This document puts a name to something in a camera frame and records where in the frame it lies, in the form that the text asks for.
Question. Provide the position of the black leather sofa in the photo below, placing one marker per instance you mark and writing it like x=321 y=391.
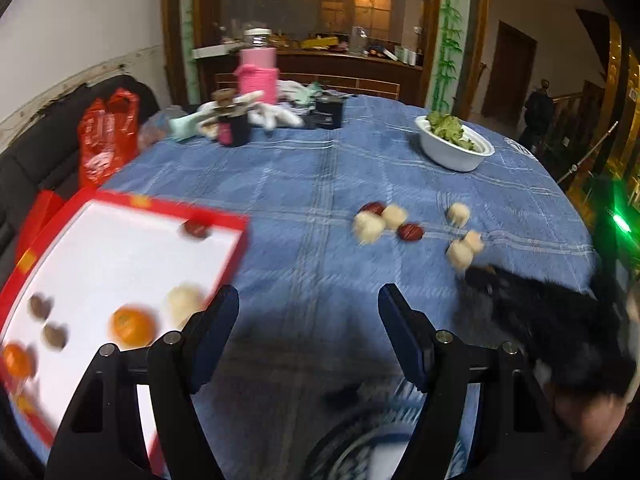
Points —
x=30 y=170

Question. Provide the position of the metal pole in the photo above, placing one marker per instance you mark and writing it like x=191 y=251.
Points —
x=587 y=154

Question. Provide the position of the person's right hand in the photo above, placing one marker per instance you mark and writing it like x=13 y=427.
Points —
x=595 y=425

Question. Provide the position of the clear plastic bag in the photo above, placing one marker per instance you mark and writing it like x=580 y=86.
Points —
x=157 y=127

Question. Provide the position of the glass pitcher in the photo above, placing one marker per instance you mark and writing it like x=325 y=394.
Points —
x=359 y=40

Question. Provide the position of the pink bottle with knit sleeve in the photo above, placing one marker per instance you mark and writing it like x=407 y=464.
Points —
x=257 y=75

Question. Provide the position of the white gloves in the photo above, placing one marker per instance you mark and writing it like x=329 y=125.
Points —
x=280 y=117

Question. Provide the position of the red plastic bag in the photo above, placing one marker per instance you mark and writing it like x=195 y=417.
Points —
x=105 y=145

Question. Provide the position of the white bowl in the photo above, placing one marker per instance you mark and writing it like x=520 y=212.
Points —
x=450 y=155

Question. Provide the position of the white flat box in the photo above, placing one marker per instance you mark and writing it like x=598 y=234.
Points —
x=215 y=51

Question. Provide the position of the dark jar with pink label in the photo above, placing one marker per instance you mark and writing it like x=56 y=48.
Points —
x=235 y=130

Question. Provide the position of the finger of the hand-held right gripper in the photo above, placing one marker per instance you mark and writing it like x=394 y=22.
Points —
x=495 y=287

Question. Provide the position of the red jujube date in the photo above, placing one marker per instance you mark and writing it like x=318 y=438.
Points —
x=374 y=207
x=196 y=228
x=410 y=232

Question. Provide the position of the green leafy vegetables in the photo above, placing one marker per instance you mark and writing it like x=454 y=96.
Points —
x=445 y=125

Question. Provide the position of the brown wooden door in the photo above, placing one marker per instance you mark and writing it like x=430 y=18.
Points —
x=510 y=70

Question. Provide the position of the red box with white inside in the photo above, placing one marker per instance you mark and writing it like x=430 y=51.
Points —
x=115 y=260

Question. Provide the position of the white cloth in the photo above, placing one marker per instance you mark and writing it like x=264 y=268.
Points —
x=295 y=91

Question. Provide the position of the black jar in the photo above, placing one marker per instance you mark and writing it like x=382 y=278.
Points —
x=327 y=115

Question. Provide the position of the wooden counter cabinet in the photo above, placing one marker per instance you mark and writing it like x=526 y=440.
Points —
x=325 y=65

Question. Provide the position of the orange mandarin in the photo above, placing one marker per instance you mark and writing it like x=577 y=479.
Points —
x=131 y=326
x=17 y=362

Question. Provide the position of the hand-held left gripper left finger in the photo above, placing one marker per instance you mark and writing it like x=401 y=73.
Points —
x=217 y=330

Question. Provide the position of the red folded gift box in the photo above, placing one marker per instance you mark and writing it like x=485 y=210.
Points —
x=40 y=220

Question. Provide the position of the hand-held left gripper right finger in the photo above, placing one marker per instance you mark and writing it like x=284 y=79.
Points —
x=405 y=330

